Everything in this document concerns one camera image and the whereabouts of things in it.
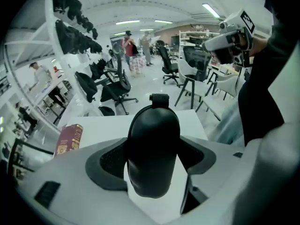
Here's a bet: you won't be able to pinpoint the person's black shirt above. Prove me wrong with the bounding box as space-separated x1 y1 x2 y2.
237 20 296 148

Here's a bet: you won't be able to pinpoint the black high-back office chair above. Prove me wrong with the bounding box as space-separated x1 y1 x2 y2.
156 40 180 86

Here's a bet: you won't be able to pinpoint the black wide-back office chair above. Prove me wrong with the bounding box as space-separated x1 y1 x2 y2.
182 45 212 80

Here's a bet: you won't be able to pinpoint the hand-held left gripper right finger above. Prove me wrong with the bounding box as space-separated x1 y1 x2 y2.
164 122 300 225

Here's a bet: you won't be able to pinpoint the person's right forearm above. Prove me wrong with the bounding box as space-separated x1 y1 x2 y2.
249 36 274 59

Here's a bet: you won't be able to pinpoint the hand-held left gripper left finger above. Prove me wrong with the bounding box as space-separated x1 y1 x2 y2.
14 136 153 225

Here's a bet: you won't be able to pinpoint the white metal shelving rack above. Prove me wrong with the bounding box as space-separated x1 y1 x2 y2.
4 0 104 131

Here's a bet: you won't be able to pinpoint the person's grey trousers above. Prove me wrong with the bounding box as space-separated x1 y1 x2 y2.
207 99 246 146

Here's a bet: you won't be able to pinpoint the table with checkered cloth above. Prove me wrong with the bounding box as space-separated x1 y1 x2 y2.
129 56 146 76

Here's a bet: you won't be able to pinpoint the white storage shelving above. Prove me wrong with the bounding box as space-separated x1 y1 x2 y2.
178 29 221 56

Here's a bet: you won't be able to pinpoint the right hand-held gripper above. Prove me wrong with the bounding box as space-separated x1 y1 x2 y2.
202 8 256 68

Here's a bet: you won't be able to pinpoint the dark red book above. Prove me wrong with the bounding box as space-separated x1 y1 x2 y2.
53 123 84 159

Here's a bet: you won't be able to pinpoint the grey shell chair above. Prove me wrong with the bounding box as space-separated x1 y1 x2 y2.
195 75 245 122
174 58 207 110

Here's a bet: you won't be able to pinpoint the black mesh office chair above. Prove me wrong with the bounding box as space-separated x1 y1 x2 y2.
100 52 139 116

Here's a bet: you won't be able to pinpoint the white square table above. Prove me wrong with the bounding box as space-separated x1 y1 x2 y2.
57 109 210 220

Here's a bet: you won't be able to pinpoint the person's right hand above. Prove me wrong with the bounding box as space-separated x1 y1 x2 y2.
238 31 250 51

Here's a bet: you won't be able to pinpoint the black metal frame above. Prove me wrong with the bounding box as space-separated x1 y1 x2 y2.
8 138 55 180

